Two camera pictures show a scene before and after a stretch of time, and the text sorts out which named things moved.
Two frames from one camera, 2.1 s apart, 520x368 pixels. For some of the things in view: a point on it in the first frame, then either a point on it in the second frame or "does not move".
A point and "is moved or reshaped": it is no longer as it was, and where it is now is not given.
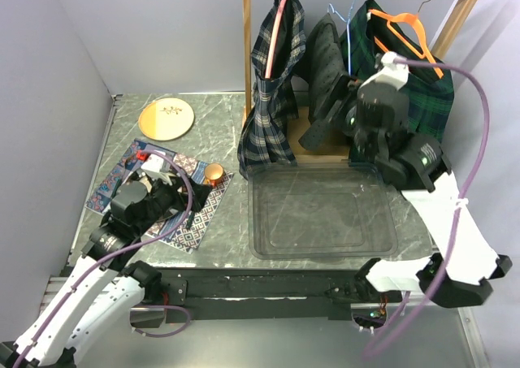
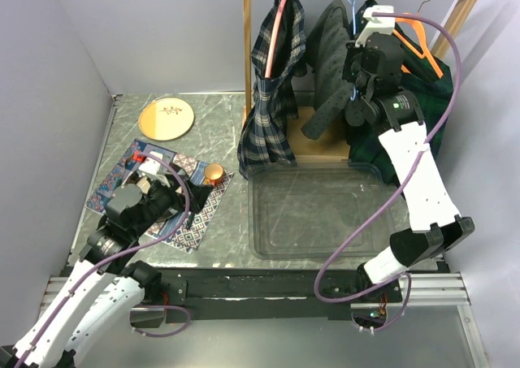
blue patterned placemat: x=184 y=231 does not move
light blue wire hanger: x=348 y=27 is moved or reshaped
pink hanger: x=283 y=0 does not move
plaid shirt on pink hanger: x=266 y=138 does not move
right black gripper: x=344 y=90 to x=353 y=49
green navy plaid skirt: x=372 y=31 is moved or reshaped
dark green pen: x=190 y=219 does not move
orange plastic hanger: x=407 y=17 does not move
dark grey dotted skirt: x=328 y=64 is moved or reshaped
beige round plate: x=166 y=119 does not move
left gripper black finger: x=199 y=193 does not move
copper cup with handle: x=214 y=173 does not move
